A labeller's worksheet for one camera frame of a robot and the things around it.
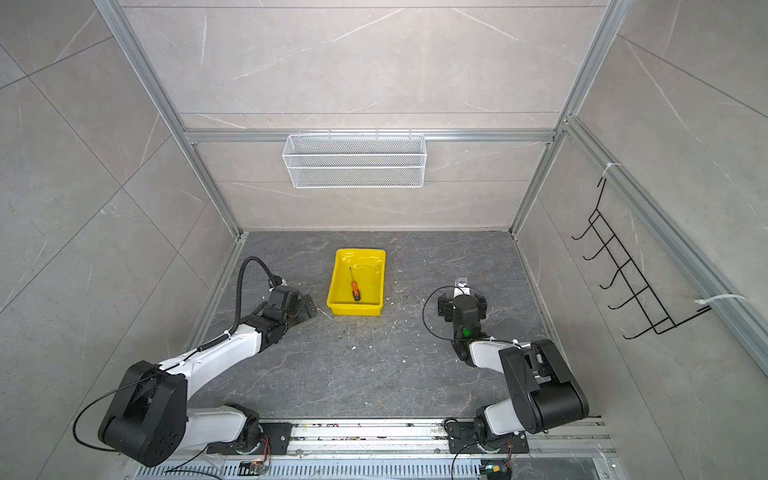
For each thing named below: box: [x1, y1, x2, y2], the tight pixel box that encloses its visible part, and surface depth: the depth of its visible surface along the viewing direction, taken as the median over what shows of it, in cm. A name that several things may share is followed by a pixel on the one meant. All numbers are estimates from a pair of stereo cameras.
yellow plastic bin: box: [326, 248, 386, 317], surface depth 103 cm
